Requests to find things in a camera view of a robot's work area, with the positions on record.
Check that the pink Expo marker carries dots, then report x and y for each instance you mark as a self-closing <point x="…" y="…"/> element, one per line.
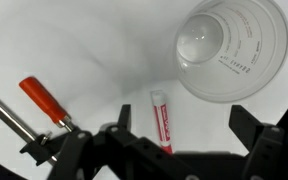
<point x="161" y="123"/>

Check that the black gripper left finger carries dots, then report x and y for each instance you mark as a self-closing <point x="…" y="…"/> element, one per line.
<point x="124" y="156"/>

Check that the clear plastic cup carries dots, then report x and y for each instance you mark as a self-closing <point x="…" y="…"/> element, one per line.
<point x="237" y="66"/>

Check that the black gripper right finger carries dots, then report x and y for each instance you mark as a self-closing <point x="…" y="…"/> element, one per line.
<point x="274" y="153"/>

